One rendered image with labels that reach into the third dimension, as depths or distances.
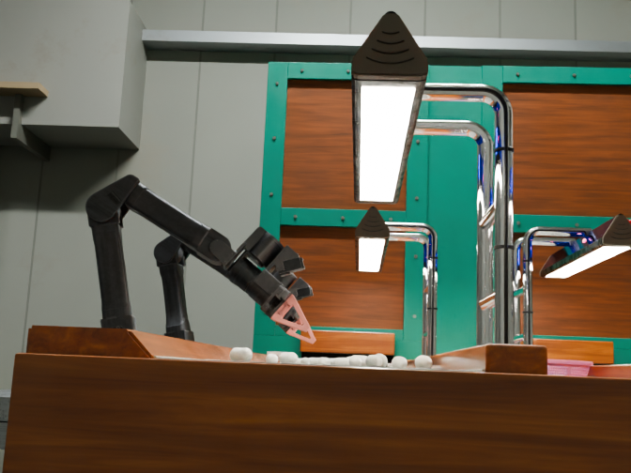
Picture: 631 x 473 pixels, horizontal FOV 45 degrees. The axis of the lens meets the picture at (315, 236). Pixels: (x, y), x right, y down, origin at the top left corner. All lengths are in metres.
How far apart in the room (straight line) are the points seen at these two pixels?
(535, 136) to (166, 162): 2.09
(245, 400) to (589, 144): 2.19
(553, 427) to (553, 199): 2.01
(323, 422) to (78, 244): 3.52
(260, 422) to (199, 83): 3.60
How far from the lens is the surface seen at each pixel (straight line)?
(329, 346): 2.45
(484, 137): 1.19
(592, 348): 2.55
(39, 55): 4.06
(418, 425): 0.67
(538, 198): 2.65
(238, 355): 1.03
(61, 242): 4.16
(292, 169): 2.62
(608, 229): 1.84
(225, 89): 4.17
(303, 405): 0.67
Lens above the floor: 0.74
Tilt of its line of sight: 10 degrees up
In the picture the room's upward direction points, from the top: 2 degrees clockwise
